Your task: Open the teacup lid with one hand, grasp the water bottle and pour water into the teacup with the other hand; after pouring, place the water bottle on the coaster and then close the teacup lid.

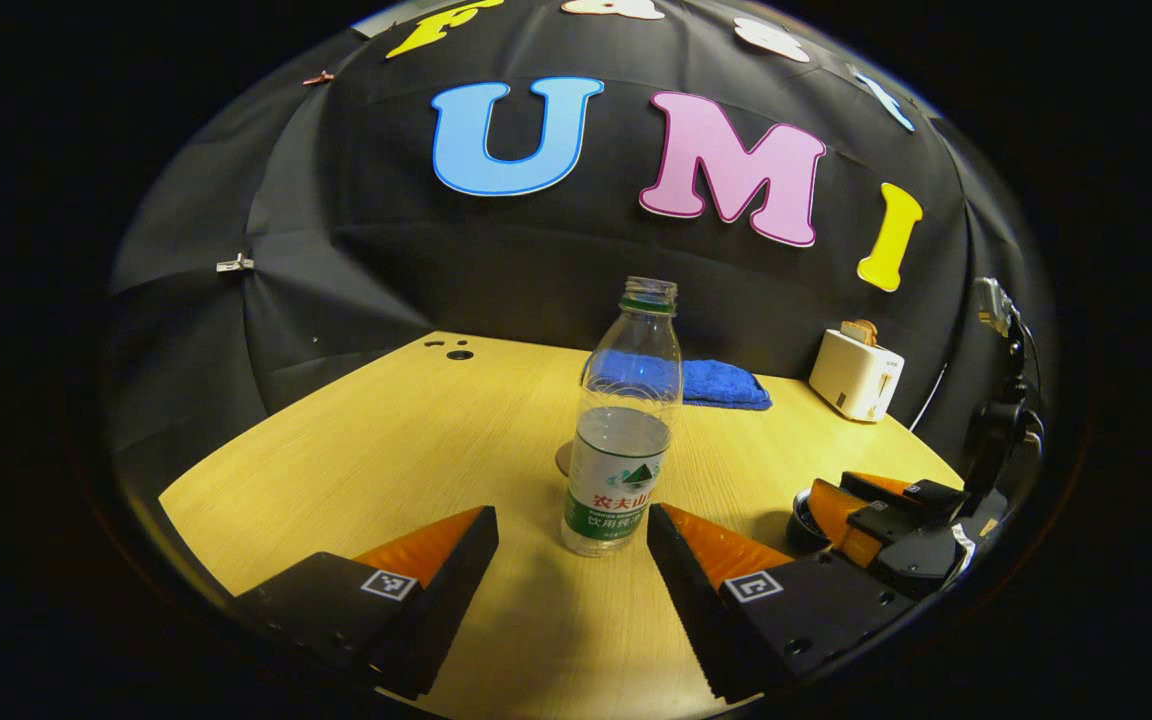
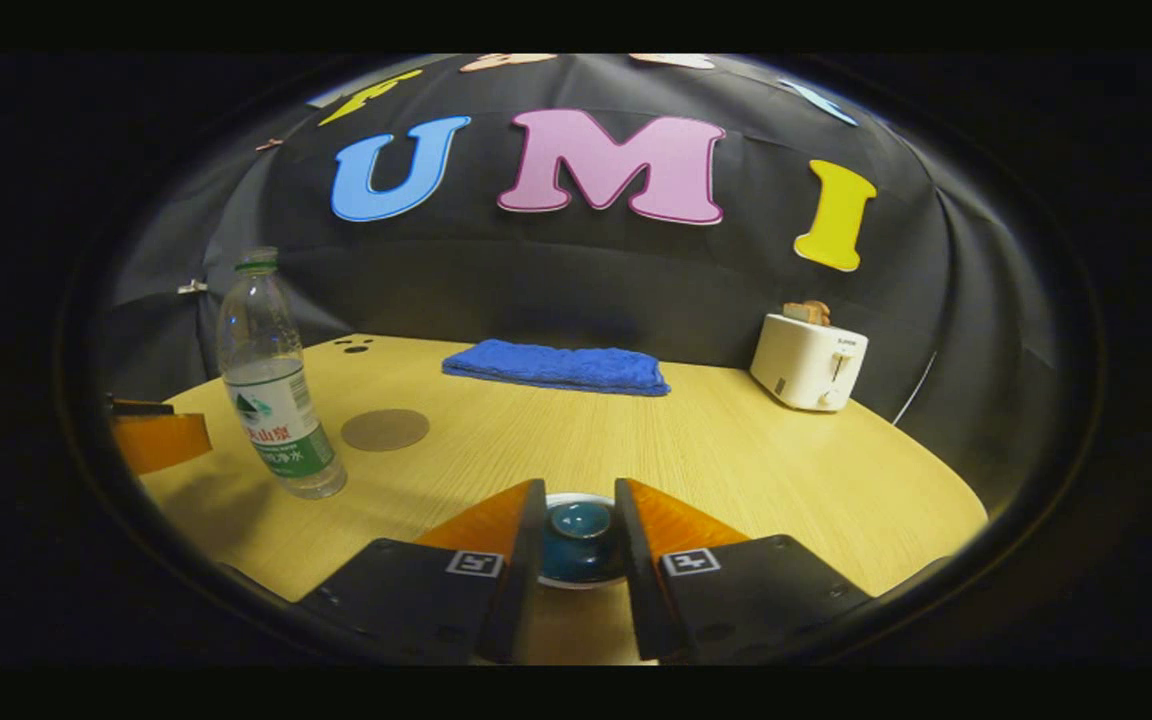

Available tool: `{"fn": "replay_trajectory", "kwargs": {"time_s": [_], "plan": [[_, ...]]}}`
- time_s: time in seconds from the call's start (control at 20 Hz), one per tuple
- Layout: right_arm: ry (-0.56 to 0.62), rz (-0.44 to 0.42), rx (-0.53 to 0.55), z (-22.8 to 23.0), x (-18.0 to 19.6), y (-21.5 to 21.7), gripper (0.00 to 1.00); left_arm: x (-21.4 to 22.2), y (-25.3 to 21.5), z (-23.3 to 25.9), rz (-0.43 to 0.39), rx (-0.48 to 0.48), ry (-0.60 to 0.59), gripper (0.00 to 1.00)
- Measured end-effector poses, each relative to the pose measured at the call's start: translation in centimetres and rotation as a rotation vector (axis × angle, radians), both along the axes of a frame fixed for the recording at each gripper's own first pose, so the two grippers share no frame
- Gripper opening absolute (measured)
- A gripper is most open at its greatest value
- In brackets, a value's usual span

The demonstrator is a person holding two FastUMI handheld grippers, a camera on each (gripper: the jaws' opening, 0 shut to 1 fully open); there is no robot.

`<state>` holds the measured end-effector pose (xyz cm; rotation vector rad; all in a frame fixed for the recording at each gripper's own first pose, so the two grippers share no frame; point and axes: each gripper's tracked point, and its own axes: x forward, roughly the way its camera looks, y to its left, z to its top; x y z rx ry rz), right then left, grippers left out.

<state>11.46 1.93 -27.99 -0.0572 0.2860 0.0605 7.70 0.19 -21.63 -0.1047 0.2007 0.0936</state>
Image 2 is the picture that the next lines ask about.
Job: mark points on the folded blue towel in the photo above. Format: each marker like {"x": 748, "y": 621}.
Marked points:
{"x": 556, "y": 366}

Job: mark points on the silver metal clip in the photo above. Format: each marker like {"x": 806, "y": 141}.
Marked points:
{"x": 192, "y": 287}

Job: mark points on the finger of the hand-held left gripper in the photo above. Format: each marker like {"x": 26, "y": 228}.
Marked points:
{"x": 141, "y": 407}

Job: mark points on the copper clip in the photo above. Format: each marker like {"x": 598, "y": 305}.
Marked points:
{"x": 269, "y": 144}

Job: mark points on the white teacup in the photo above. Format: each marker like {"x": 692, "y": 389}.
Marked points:
{"x": 578, "y": 587}

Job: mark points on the dark blue teacup lid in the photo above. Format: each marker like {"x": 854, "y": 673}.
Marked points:
{"x": 581, "y": 522}

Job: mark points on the toast slice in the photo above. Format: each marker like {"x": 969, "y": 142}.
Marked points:
{"x": 821, "y": 312}
{"x": 796, "y": 313}

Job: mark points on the white toaster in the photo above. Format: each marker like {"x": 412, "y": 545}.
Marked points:
{"x": 804, "y": 362}

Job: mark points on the clear plastic water bottle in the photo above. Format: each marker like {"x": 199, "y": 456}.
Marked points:
{"x": 276, "y": 410}

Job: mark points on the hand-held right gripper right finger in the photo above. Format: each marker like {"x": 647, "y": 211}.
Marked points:
{"x": 636, "y": 580}

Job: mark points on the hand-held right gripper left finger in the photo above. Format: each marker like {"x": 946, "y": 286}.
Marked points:
{"x": 526, "y": 560}

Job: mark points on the round brown coaster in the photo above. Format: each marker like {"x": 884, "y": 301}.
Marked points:
{"x": 384, "y": 430}

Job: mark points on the black backdrop cloth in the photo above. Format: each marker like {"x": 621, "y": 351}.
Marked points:
{"x": 556, "y": 280}

